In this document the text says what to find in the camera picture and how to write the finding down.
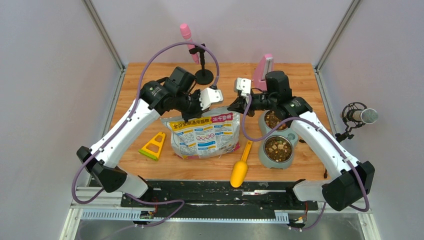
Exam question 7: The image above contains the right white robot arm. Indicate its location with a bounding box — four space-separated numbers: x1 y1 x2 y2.
228 70 375 212

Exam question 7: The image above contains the pink microphone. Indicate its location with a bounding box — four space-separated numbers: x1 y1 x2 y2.
179 23 200 65

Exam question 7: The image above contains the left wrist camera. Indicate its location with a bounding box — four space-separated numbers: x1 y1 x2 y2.
199 87 224 110

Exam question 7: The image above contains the yellow triangular scraper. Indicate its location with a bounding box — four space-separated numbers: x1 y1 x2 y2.
138 132 166 162

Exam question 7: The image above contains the black microphone stand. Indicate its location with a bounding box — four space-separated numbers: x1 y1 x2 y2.
189 46 214 85

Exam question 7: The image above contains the pet food bag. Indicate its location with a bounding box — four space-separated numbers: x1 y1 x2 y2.
161 106 241 159

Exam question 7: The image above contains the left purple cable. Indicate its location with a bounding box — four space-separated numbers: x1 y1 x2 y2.
71 41 221 240

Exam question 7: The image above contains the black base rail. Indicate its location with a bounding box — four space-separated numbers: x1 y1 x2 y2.
108 180 324 228

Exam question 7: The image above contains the grey double pet bowl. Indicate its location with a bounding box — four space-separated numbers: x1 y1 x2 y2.
258 110 299 169

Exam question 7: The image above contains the yellow plastic scoop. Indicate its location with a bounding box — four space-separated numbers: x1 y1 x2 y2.
229 140 253 188

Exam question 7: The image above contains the pink metronome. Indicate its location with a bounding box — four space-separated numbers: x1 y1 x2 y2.
252 53 274 91

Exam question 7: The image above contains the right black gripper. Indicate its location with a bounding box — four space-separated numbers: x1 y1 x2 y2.
228 89 278 117

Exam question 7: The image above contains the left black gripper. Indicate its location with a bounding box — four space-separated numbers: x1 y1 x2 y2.
173 87 209 122

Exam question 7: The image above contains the silver condenser microphone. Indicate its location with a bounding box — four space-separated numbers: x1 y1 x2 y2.
340 101 379 128

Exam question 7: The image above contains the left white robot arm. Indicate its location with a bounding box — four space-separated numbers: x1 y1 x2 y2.
77 66 202 207

